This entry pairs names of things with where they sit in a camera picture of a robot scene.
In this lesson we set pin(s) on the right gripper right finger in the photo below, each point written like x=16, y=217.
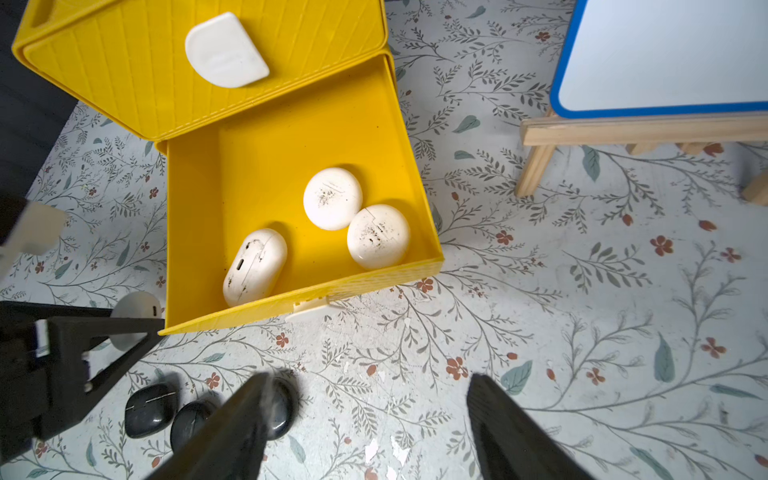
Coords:
x=508, y=443

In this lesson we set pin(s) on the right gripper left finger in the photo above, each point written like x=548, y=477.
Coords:
x=232, y=441

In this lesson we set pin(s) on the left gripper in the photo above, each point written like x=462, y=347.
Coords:
x=55, y=371

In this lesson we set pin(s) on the black oval earphone case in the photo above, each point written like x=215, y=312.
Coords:
x=188, y=421

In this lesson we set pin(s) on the black round earphone case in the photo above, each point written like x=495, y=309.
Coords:
x=285, y=408

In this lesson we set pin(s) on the black square earphone case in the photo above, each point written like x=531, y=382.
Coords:
x=150, y=410

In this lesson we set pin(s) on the white oblong earphone case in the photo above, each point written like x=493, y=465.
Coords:
x=256, y=267

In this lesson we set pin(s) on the white round earphone case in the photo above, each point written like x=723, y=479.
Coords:
x=136, y=305
x=332, y=198
x=378, y=237

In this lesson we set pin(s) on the yellow drawer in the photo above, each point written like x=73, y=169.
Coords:
x=204, y=66
x=249, y=172

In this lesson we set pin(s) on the wooden easel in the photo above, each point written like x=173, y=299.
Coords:
x=691, y=134

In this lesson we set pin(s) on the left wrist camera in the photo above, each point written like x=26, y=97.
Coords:
x=27, y=228

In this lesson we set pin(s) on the white board blue frame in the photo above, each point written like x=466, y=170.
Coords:
x=645, y=58

